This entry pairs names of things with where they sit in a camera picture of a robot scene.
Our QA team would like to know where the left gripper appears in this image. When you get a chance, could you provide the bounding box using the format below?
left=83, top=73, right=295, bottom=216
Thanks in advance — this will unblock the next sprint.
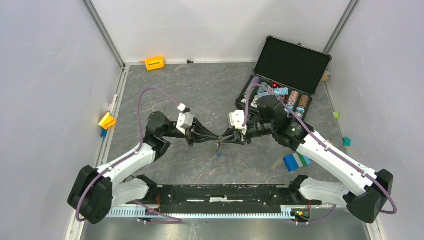
left=162, top=117, right=219, bottom=147

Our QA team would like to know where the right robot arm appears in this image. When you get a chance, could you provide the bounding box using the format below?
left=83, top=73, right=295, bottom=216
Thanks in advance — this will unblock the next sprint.
left=223, top=95, right=398, bottom=224

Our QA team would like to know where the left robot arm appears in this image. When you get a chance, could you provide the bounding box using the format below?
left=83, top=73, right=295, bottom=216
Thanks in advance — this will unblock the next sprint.
left=67, top=111, right=220, bottom=224

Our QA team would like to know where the blue green brick stack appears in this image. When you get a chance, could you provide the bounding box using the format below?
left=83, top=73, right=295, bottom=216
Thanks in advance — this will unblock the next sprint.
left=282, top=152, right=312, bottom=172

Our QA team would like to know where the orange toy block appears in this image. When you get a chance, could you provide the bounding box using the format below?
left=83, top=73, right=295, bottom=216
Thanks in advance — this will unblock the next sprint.
left=144, top=56, right=165, bottom=71

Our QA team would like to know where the black poker chip case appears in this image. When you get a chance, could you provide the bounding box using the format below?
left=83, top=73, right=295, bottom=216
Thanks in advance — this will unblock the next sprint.
left=235, top=36, right=332, bottom=119

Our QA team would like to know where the yellow orange block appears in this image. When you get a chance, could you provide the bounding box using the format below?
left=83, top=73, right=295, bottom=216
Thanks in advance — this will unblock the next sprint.
left=98, top=112, right=117, bottom=130

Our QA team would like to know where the small blue block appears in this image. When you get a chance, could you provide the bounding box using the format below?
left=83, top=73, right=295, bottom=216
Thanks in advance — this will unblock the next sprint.
left=100, top=129, right=108, bottom=139

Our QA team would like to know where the tan cube by case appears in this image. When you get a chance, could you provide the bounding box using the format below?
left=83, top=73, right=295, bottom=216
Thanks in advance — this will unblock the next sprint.
left=322, top=70, right=331, bottom=82

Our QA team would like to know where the teal cube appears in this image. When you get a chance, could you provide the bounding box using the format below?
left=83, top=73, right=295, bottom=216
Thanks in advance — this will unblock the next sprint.
left=342, top=137, right=352, bottom=148

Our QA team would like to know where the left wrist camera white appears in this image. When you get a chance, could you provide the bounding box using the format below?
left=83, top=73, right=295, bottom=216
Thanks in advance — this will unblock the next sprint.
left=176, top=103, right=194, bottom=130

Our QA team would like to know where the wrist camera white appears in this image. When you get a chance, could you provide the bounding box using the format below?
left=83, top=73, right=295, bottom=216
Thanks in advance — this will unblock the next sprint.
left=228, top=110, right=248, bottom=135
left=176, top=103, right=194, bottom=130

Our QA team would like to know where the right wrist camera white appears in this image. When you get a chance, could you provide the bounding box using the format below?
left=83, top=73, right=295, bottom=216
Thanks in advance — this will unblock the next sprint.
left=228, top=110, right=248, bottom=135

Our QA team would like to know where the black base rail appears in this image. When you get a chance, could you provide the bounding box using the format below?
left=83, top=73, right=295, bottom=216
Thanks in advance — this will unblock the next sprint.
left=140, top=184, right=322, bottom=214

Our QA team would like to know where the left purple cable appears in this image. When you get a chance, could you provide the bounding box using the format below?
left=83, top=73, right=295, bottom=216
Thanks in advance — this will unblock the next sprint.
left=75, top=86, right=181, bottom=223

